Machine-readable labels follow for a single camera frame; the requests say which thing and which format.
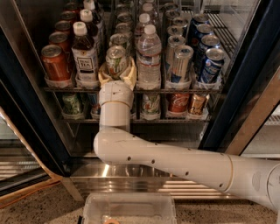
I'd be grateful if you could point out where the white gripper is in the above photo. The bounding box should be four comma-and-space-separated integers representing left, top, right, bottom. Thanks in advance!
98, 57, 137, 107

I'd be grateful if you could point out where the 7up can top shelf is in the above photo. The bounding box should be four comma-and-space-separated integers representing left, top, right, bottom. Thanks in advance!
106, 45, 128, 79

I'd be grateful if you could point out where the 7up can shelf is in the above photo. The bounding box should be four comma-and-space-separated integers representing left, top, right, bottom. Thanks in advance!
106, 45, 128, 79
142, 94, 160, 115

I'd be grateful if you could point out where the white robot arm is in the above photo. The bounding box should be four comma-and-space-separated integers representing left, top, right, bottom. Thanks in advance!
94, 59, 280, 223

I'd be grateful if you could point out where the blue can lower shelf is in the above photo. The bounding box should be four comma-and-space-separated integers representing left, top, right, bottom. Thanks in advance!
87, 93, 101, 115

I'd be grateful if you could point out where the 7up can lower shelf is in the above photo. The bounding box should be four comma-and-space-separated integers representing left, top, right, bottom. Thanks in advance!
142, 94, 160, 115

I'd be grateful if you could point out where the green can lower shelf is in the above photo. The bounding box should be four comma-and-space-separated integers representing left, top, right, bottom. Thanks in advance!
62, 93, 82, 115

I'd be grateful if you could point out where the front orange soda can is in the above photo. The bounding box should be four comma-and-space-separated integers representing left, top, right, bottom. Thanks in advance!
41, 45, 70, 81

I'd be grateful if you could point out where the orange soda can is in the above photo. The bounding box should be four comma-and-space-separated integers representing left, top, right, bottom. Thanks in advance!
41, 45, 70, 81
55, 20, 71, 35
49, 31, 71, 53

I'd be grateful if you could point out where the front silver energy drink can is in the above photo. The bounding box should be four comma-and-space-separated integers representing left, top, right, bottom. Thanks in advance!
171, 45, 193, 83

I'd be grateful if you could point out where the silver energy drink can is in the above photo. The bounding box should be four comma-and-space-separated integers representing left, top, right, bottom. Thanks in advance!
171, 45, 193, 83
164, 35, 186, 76

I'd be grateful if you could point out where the red coca-cola can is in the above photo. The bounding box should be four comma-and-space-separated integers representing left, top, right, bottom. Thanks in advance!
167, 93, 190, 113

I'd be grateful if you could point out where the gold brown can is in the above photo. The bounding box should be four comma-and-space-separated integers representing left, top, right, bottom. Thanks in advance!
188, 94, 207, 116

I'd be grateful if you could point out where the blue pepsi can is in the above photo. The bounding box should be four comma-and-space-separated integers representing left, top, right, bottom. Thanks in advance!
191, 24, 214, 47
195, 34, 221, 71
199, 48, 225, 84

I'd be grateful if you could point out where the front blue pepsi can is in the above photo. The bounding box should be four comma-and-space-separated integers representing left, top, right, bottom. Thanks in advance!
199, 48, 225, 84

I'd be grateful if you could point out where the glass fridge door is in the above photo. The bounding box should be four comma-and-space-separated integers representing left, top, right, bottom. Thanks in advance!
199, 0, 280, 155

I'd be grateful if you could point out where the front tea bottle white cap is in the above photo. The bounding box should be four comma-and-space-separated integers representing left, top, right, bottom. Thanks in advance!
72, 22, 98, 81

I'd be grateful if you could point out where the front clear water bottle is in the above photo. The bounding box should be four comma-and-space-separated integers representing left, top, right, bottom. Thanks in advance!
136, 24, 162, 84

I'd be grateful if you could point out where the clear plastic bin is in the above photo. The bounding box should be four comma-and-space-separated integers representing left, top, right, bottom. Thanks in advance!
81, 192, 177, 224

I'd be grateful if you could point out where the lower wire shelf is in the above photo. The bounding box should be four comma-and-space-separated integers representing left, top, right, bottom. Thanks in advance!
60, 118, 210, 123

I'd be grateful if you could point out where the wire shelf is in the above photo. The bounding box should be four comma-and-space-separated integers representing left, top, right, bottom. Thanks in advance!
43, 87, 221, 94
60, 118, 210, 123

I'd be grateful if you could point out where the top wire shelf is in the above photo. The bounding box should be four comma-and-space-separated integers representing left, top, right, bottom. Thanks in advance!
43, 87, 221, 94

